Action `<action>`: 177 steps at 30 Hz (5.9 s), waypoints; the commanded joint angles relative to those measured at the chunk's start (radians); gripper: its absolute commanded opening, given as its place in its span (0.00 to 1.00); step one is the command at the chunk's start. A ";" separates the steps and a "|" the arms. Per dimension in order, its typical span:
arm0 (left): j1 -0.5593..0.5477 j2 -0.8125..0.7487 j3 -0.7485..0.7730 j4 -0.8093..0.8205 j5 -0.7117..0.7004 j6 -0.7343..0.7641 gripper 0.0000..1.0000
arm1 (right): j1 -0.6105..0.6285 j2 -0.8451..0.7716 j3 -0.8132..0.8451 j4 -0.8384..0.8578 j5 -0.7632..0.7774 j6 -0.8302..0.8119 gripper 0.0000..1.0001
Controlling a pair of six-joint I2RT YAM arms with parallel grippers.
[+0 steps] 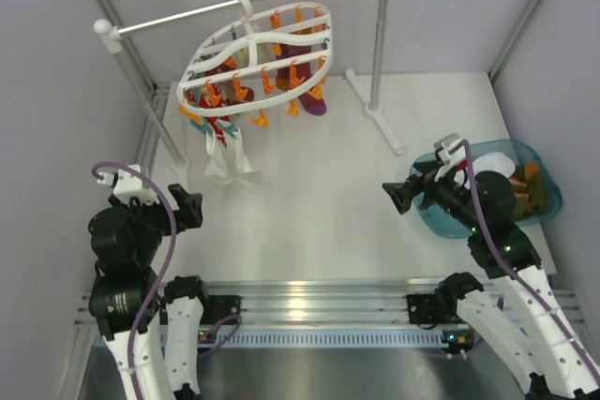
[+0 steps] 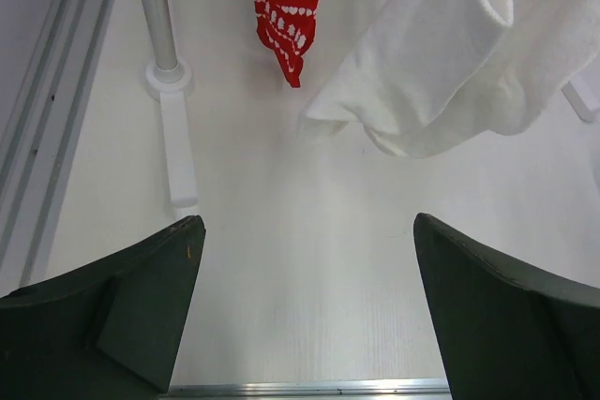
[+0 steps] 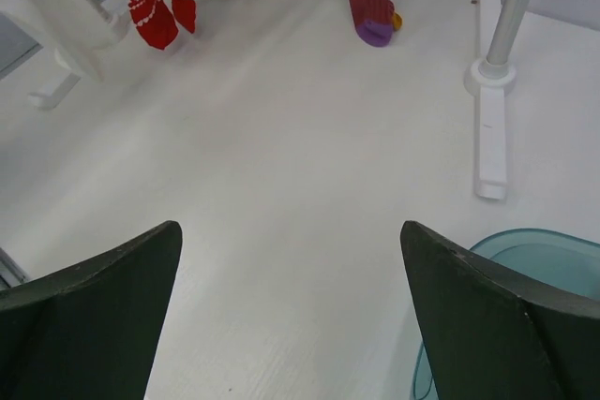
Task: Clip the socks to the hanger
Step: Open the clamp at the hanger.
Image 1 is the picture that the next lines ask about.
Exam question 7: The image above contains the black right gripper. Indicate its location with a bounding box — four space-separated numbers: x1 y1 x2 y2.
383 157 484 231

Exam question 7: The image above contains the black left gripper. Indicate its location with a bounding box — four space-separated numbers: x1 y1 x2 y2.
110 182 202 263

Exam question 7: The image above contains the white sock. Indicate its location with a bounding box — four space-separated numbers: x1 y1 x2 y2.
203 126 263 185
472 152 516 179

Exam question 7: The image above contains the white oval clip hanger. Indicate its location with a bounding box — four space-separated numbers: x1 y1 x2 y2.
176 0 333 118

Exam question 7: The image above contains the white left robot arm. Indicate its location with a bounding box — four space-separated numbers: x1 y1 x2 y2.
88 184 212 399

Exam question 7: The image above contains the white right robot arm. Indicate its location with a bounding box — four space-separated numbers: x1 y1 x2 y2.
382 170 599 399

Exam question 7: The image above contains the teal plastic basket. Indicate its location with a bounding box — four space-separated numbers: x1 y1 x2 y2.
409 140 563 239

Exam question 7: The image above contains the hanging white sock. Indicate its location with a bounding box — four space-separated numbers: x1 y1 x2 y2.
203 126 263 185

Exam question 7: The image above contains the red patterned sock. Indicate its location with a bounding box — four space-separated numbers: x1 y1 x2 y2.
196 81 257 148

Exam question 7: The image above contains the maroon purple-toed sock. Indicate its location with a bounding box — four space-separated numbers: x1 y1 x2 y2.
276 44 327 116

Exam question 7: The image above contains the green orange striped sock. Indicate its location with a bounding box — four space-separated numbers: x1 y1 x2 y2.
509 162 547 221

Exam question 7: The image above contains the silver clothes rack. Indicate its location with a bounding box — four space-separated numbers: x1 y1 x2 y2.
92 0 407 185

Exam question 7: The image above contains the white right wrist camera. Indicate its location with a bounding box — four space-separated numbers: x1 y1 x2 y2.
434 133 468 183

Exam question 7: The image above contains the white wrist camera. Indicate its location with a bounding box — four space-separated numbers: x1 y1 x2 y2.
97 168 158 205
434 133 468 183

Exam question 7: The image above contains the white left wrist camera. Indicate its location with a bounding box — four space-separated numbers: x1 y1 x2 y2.
97 168 158 205

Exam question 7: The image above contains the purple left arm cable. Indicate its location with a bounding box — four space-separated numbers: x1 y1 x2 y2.
91 160 178 400

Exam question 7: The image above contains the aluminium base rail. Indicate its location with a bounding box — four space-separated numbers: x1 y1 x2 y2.
72 277 587 349

